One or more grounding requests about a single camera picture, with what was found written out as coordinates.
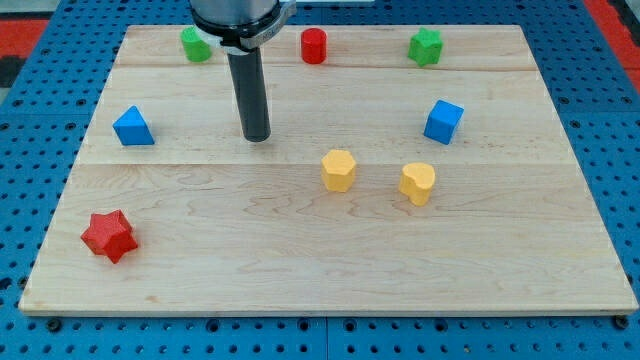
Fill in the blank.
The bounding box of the light wooden board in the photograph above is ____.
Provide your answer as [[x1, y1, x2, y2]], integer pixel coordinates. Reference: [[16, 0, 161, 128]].
[[19, 25, 638, 317]]

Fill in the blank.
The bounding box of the red cylinder block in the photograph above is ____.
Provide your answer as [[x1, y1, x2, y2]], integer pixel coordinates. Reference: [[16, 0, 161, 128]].
[[301, 28, 327, 64]]

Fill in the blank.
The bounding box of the blue cube block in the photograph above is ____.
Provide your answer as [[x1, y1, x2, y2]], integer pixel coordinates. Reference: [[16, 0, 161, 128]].
[[423, 100, 464, 145]]

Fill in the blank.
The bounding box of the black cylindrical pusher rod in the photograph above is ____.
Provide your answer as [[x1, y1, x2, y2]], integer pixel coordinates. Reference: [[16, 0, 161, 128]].
[[228, 48, 271, 142]]

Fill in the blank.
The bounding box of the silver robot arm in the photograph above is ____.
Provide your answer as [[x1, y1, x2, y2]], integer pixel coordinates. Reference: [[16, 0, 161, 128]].
[[189, 0, 296, 142]]

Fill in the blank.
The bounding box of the yellow heart block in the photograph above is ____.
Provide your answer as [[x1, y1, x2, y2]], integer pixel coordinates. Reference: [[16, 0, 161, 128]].
[[398, 162, 436, 206]]

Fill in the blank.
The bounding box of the green cylinder block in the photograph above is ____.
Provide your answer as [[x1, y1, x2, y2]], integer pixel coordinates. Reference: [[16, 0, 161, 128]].
[[180, 26, 212, 63]]

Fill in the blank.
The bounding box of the red star block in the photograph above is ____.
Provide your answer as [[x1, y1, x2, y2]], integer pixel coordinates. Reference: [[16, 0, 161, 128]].
[[81, 209, 138, 264]]

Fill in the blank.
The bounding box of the green star block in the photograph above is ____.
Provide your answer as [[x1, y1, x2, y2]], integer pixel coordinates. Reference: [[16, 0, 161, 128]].
[[407, 28, 443, 67]]

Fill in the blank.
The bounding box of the yellow hexagon block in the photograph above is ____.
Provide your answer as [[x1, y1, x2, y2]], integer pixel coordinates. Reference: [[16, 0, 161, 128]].
[[321, 149, 356, 192]]

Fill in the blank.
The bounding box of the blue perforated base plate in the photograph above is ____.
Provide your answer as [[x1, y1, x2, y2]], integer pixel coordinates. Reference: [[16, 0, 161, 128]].
[[1, 0, 639, 359]]

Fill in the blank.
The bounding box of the blue triangle block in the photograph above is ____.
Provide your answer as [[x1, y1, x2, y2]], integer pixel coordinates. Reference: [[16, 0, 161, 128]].
[[112, 106, 155, 146]]

